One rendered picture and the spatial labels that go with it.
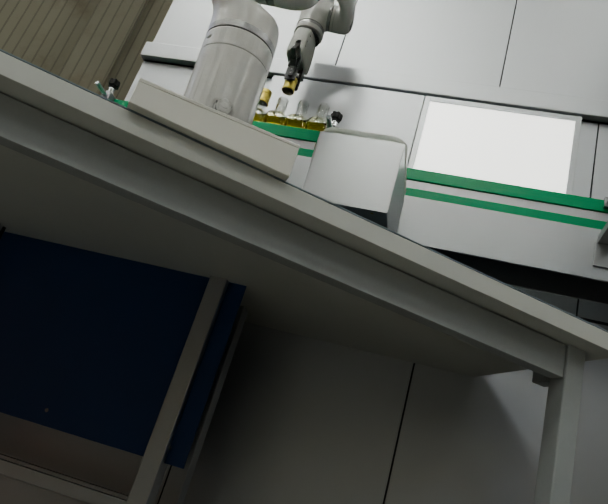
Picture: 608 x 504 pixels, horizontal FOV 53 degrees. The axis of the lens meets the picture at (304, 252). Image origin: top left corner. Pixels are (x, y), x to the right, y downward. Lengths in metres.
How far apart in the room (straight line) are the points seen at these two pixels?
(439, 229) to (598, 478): 0.63
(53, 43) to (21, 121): 4.24
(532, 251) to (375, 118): 0.65
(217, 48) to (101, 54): 4.00
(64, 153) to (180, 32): 1.36
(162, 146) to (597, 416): 1.12
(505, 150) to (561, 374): 0.78
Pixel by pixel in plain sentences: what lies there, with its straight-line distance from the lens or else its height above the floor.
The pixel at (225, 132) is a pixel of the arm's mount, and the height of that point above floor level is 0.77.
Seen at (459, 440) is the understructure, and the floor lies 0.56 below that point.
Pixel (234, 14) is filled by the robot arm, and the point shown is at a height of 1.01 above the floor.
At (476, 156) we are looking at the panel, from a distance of 1.75.
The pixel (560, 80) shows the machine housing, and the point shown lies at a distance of 1.98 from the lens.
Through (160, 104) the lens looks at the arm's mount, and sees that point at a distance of 0.90.
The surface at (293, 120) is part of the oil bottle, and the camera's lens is 1.66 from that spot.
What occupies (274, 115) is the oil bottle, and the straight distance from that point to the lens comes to 1.67.
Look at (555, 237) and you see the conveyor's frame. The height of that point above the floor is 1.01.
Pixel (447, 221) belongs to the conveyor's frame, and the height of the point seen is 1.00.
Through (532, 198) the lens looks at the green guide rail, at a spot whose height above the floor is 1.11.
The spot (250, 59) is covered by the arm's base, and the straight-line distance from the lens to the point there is 1.04.
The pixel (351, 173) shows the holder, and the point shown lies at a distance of 1.17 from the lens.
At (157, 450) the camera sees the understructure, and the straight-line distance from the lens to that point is 1.26.
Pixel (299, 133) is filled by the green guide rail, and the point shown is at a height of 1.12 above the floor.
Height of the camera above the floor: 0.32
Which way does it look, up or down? 22 degrees up
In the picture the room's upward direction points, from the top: 17 degrees clockwise
